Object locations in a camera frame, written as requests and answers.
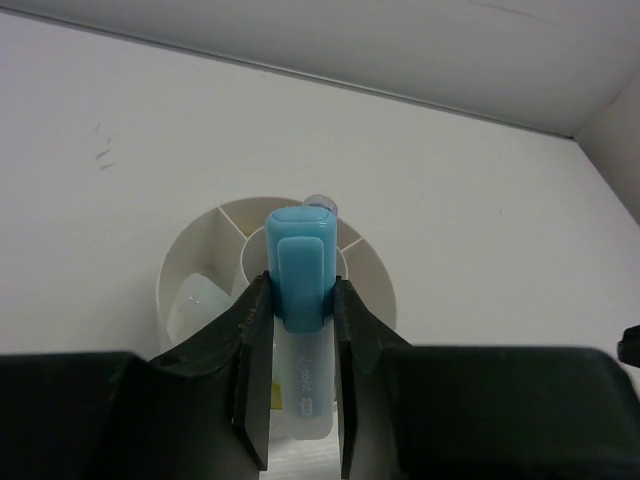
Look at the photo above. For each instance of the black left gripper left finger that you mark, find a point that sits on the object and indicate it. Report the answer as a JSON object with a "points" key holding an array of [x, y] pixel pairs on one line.
{"points": [[201, 410]]}

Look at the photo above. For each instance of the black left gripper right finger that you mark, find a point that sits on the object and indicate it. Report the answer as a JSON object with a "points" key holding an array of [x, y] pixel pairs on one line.
{"points": [[477, 412]]}

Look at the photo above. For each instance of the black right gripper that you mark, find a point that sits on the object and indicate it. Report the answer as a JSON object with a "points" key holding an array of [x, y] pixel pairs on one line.
{"points": [[628, 348]]}

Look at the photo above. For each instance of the green highlighter pen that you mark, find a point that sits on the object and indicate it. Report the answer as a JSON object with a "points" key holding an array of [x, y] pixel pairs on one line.
{"points": [[197, 303]]}

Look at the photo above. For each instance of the light blue eraser case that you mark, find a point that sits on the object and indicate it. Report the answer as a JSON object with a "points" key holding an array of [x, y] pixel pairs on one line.
{"points": [[301, 246]]}

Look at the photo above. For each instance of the yellow highlighter pen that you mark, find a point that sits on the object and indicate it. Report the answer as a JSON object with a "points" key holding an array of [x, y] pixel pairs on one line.
{"points": [[276, 399]]}

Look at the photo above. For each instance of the white round divided organizer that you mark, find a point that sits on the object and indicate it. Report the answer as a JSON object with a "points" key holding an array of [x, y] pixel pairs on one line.
{"points": [[227, 245]]}

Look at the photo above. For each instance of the aluminium table frame rail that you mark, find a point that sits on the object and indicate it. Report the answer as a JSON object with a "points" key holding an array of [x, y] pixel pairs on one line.
{"points": [[283, 72]]}

